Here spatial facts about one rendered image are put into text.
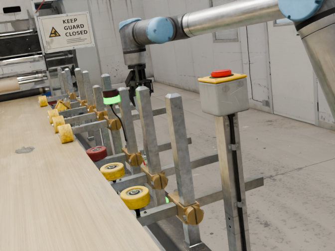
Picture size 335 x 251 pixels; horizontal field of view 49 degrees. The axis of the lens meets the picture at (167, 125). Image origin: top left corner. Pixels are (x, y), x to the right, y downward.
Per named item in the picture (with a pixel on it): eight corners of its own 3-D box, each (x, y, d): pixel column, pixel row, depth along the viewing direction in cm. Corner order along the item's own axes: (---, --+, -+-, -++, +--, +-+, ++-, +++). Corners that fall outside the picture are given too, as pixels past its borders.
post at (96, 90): (114, 170, 203) (98, 84, 191) (116, 172, 199) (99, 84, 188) (108, 172, 201) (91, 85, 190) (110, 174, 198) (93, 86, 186)
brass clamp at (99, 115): (104, 115, 202) (102, 106, 201) (110, 119, 190) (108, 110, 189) (92, 118, 200) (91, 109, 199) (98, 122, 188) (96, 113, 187)
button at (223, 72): (225, 76, 74) (224, 68, 74) (236, 77, 71) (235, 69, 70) (208, 80, 73) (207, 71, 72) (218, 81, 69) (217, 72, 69)
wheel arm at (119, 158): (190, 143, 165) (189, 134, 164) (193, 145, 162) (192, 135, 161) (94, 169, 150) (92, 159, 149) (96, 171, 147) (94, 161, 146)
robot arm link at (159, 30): (176, 14, 133) (152, 19, 141) (153, 16, 125) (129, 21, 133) (179, 41, 135) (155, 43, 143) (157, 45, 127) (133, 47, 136)
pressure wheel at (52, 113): (60, 119, 208) (60, 124, 215) (56, 106, 210) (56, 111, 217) (49, 121, 206) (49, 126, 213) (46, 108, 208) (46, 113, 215)
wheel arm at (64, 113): (134, 100, 230) (133, 94, 230) (136, 101, 227) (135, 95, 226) (53, 117, 213) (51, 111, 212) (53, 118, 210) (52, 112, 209)
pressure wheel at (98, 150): (108, 169, 155) (103, 143, 152) (112, 175, 148) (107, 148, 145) (89, 174, 152) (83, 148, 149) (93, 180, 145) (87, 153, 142)
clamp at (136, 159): (133, 156, 159) (131, 145, 158) (144, 165, 147) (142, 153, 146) (121, 159, 157) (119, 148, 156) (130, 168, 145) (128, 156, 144)
